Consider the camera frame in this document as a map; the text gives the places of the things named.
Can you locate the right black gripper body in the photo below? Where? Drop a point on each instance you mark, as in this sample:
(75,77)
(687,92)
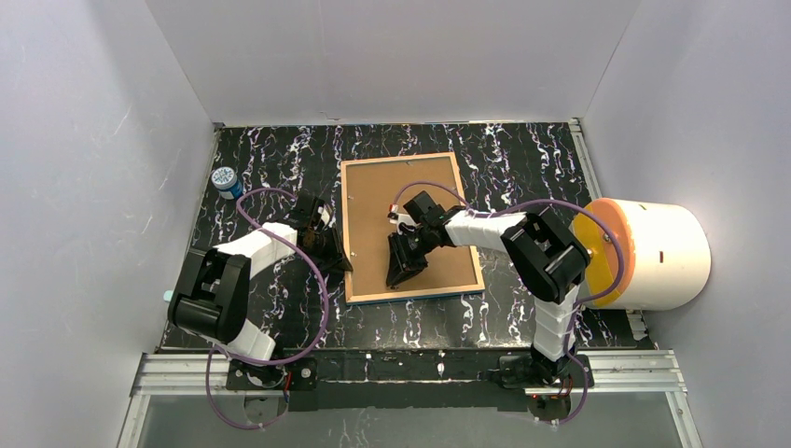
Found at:
(409,248)

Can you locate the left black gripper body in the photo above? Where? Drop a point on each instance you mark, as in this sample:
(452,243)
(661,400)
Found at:
(327,245)

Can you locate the blue wooden picture frame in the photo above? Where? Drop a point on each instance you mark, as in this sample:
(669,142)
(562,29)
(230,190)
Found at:
(420,294)

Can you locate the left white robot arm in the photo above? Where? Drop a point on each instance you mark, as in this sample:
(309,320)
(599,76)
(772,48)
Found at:
(210,298)

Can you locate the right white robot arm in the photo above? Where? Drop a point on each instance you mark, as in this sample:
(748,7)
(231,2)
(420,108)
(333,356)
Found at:
(548,258)

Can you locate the small blue lidded jar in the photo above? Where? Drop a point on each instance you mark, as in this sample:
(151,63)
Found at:
(227,183)

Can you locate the white cylinder with orange face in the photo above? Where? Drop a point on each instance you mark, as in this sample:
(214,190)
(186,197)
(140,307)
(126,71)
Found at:
(666,253)

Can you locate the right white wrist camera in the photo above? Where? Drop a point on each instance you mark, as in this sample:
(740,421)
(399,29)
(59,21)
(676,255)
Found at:
(396,217)

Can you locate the aluminium rail base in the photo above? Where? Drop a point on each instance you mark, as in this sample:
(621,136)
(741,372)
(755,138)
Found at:
(399,379)

